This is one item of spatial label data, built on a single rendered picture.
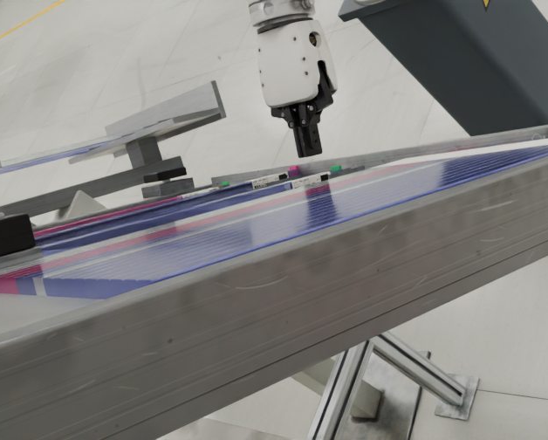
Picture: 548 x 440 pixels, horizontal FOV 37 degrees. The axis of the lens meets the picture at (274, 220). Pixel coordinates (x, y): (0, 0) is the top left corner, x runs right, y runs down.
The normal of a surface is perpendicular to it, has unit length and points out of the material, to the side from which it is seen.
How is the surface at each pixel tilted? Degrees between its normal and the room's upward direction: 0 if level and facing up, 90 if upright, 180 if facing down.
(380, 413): 0
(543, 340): 0
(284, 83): 49
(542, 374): 0
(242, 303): 90
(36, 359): 90
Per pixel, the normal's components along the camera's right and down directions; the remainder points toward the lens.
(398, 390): -0.68, -0.51
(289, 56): -0.65, 0.22
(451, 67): -0.37, 0.86
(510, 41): 0.64, -0.04
